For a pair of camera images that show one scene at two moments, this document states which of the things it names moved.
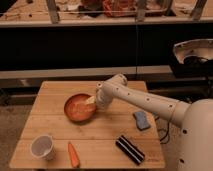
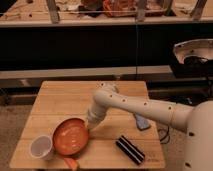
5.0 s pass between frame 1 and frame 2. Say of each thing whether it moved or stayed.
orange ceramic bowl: moved
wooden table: stayed
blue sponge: stayed
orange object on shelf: stayed
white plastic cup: stayed
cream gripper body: moved
